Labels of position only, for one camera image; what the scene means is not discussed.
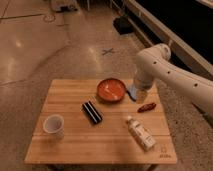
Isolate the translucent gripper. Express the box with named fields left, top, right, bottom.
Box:
left=134, top=78, right=153, bottom=103

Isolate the black striped eraser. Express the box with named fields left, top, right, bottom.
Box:
left=82, top=101, right=102, bottom=125

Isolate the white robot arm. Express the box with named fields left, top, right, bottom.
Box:
left=133, top=43, right=213, bottom=117

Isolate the white ceramic cup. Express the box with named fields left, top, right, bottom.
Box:
left=43, top=115, right=64, bottom=139

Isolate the blue cloth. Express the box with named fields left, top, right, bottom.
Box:
left=127, top=85, right=137, bottom=101

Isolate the red brown chili pepper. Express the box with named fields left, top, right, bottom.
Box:
left=137, top=103, right=156, bottom=113

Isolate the orange bowl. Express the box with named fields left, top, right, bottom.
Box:
left=97, top=78, right=126, bottom=102

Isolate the white plastic bottle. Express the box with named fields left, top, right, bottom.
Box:
left=126, top=116, right=156, bottom=151

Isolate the black box on floor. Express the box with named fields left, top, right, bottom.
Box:
left=113, top=17, right=133, bottom=35

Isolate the long white black bench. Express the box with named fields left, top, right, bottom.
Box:
left=109, top=0, right=213, bottom=81

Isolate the wooden table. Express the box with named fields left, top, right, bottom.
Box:
left=24, top=79, right=177, bottom=165

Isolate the white device on floor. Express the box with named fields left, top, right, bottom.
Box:
left=50, top=0, right=77, bottom=12

